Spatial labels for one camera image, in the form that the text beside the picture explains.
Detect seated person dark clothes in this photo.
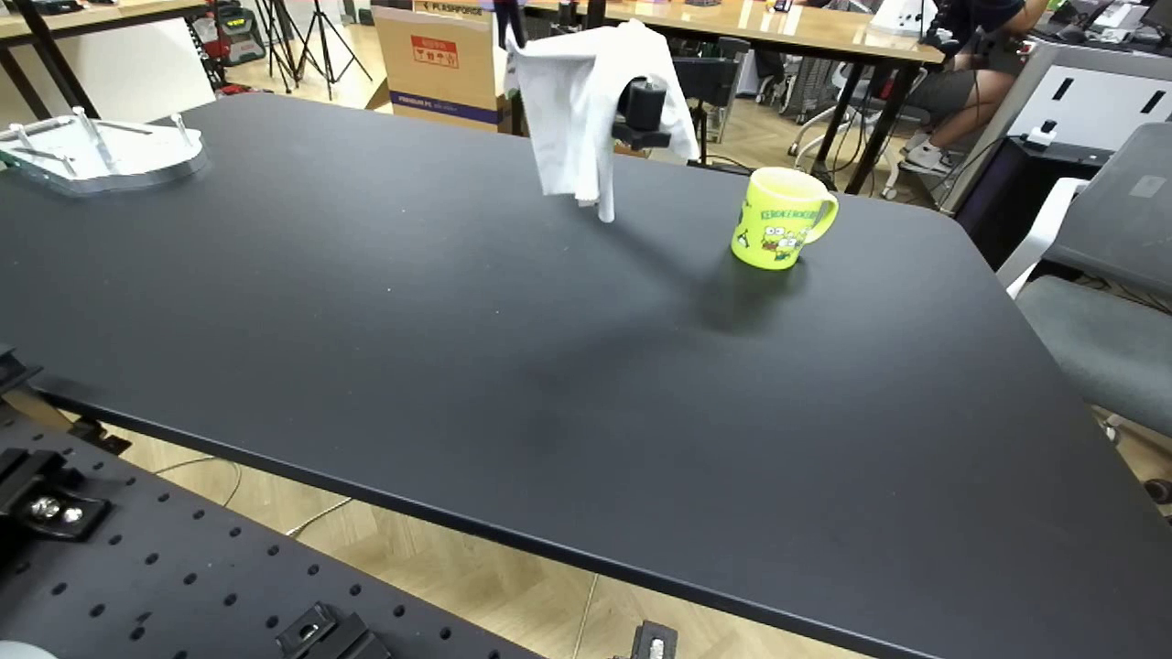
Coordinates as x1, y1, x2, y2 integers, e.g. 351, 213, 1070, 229
900, 0, 1054, 185

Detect small black silver clamp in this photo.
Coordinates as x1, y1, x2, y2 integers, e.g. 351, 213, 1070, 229
627, 619, 680, 659

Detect long wooden background table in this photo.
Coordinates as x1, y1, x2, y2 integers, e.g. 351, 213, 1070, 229
597, 0, 951, 74

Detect black perforated breadboard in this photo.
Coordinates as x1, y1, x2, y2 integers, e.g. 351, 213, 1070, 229
0, 416, 541, 659

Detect grey office chair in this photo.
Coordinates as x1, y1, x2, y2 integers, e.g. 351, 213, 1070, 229
993, 121, 1172, 438

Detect black square mount bracket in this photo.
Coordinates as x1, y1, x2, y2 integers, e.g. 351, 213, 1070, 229
271, 602, 400, 659

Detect clear plastic dish rack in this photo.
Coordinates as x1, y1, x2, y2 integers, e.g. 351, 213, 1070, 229
0, 108, 210, 198

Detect black bracket with silver screws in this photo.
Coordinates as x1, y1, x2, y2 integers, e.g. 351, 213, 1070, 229
0, 448, 113, 547

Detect cardboard box with red label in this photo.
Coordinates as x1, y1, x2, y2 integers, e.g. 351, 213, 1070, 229
370, 3, 514, 127

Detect black background office chair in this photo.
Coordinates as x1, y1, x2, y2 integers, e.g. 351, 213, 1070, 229
675, 49, 752, 168

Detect white towel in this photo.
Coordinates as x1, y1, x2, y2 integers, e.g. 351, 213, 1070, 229
505, 20, 707, 229

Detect white cabinet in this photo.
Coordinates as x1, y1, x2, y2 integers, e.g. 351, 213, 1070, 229
948, 41, 1172, 221

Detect black tripod camera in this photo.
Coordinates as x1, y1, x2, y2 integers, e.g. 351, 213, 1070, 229
612, 74, 679, 155

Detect thin black background tripod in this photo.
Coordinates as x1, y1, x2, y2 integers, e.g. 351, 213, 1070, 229
260, 0, 376, 99

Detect wooden table black legs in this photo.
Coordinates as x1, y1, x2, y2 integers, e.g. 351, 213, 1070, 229
0, 0, 213, 121

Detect black tripod pole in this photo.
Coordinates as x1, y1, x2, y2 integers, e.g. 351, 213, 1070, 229
490, 0, 533, 54

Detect yellow green mug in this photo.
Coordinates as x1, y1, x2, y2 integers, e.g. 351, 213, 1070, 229
729, 165, 846, 274

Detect black table edge clamp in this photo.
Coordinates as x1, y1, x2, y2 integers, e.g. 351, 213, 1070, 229
67, 413, 133, 459

